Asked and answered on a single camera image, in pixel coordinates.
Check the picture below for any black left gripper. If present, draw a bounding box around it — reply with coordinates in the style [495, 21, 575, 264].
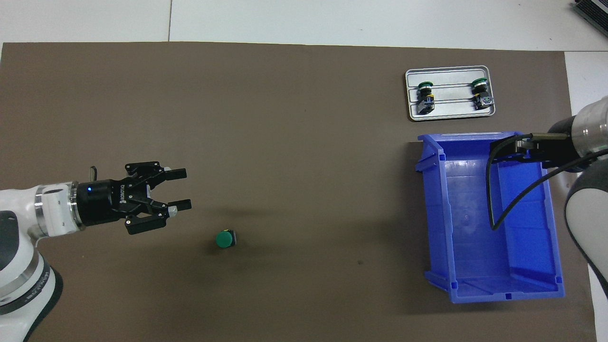
[71, 161, 192, 236]

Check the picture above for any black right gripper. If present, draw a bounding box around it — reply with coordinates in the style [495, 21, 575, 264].
[491, 119, 578, 168]

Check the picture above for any green push button switch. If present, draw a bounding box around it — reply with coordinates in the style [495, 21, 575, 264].
[215, 229, 238, 249]
[417, 82, 437, 115]
[470, 78, 494, 111]

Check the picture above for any grey metal tray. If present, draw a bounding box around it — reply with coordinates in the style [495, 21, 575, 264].
[405, 66, 496, 122]

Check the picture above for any blue plastic storage bin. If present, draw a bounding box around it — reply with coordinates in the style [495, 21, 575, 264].
[415, 132, 566, 304]

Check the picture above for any dark grey ribbed device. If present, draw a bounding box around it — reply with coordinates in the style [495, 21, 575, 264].
[572, 0, 608, 24]

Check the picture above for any brown table mat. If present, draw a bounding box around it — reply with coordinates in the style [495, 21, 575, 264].
[0, 42, 597, 342]

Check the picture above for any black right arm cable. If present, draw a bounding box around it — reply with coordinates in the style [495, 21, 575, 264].
[485, 133, 608, 231]

